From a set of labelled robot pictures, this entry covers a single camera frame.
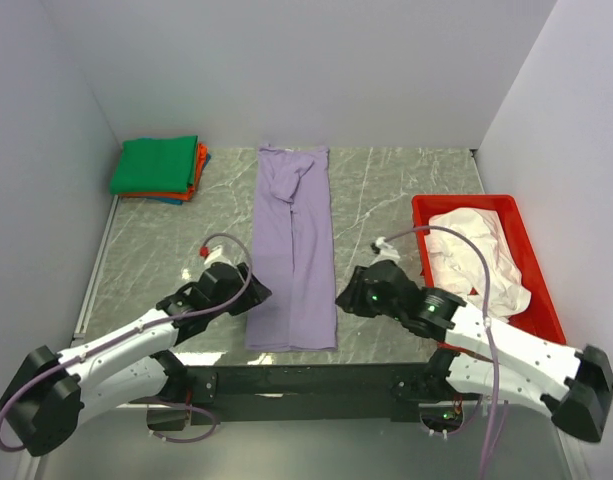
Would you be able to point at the orange folded t shirt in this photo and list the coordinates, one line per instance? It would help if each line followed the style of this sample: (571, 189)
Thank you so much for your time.
(201, 158)

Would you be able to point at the lavender t shirt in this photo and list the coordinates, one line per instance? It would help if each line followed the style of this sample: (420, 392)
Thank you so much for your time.
(293, 253)

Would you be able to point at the green folded t shirt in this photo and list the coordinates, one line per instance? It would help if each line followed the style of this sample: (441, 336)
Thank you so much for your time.
(155, 165)

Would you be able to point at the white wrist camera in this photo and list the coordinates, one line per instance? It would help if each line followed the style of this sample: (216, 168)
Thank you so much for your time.
(384, 251)
(214, 255)

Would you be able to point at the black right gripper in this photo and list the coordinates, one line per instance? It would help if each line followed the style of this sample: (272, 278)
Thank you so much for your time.
(351, 297)

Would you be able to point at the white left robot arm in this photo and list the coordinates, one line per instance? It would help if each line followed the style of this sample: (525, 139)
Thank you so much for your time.
(54, 393)

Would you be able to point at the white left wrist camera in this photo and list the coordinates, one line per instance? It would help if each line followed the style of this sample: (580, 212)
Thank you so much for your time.
(214, 255)

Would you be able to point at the black base beam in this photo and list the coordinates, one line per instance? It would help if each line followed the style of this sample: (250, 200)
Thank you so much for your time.
(311, 392)

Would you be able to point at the blue folded t shirt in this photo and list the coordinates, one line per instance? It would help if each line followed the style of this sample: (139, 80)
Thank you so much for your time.
(179, 200)

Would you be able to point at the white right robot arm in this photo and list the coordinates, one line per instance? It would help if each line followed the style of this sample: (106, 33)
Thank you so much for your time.
(573, 387)

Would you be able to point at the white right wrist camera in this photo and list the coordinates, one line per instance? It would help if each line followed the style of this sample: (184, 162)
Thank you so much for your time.
(384, 251)

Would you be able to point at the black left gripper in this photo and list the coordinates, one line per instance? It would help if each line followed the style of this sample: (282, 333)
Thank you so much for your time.
(255, 293)

